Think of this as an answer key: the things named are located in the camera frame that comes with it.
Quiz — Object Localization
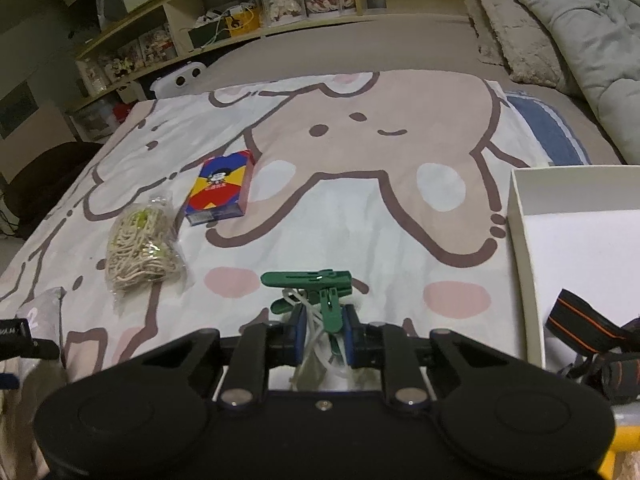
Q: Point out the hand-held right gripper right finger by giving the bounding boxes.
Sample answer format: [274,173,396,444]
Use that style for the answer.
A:
[343,307,527,407]

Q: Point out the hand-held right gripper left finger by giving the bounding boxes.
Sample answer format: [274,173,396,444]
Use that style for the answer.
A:
[114,307,308,407]

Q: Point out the green clothes pegs with cord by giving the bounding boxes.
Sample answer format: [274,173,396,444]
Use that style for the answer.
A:
[269,287,362,392]

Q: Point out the grey pouch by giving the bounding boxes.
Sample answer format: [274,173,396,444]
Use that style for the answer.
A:
[15,287,67,378]

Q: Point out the white shallow cardboard box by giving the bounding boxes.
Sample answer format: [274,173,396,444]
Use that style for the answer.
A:
[507,164,640,480]

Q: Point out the dark chair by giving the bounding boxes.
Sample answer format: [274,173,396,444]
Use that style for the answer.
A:
[0,142,104,240]

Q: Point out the colourful card box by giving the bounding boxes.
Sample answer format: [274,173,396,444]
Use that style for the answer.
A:
[184,149,257,227]

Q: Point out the cartoon printed blanket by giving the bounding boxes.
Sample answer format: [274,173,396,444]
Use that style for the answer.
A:
[0,72,552,480]

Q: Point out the clear storage bin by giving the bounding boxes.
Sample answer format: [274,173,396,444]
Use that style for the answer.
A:
[67,99,119,142]

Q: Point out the white device with two holes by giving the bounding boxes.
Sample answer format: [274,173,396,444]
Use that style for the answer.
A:
[152,61,209,99]

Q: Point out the cartoon figure display box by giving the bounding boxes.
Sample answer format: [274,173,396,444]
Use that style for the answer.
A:
[96,41,144,82]
[137,26,179,64]

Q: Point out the dark green box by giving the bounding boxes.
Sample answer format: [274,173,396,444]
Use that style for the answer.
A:
[187,22,232,52]

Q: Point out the yellow small bag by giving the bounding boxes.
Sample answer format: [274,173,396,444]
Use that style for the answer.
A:
[224,6,261,37]

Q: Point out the grey fluffy pillow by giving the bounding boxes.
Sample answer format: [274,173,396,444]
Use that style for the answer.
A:
[464,0,582,97]

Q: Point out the grey quilted duvet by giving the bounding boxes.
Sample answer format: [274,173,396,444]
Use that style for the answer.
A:
[502,0,640,164]

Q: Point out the bag of cream rope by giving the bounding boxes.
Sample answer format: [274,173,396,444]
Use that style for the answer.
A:
[104,197,187,307]

